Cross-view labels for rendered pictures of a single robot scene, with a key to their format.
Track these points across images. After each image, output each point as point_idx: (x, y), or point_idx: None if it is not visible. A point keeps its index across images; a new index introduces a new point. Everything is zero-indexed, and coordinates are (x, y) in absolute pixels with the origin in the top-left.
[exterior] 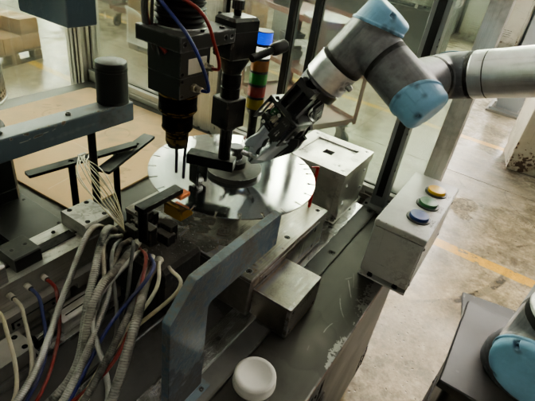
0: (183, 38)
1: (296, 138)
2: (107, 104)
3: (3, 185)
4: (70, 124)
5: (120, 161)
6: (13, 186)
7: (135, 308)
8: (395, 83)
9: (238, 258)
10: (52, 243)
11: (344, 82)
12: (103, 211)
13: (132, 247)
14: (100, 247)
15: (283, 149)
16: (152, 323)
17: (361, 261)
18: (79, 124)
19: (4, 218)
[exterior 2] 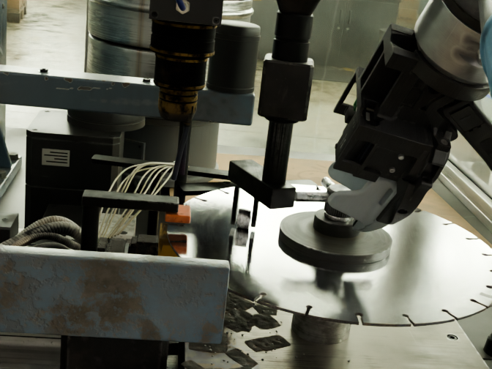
0: None
1: (413, 182)
2: (209, 85)
3: (94, 180)
4: (135, 90)
5: (220, 188)
6: (107, 188)
7: None
8: (489, 6)
9: (72, 284)
10: (43, 241)
11: (460, 35)
12: (126, 230)
13: (39, 244)
14: (23, 233)
15: (389, 203)
16: None
17: None
18: (149, 95)
19: (66, 217)
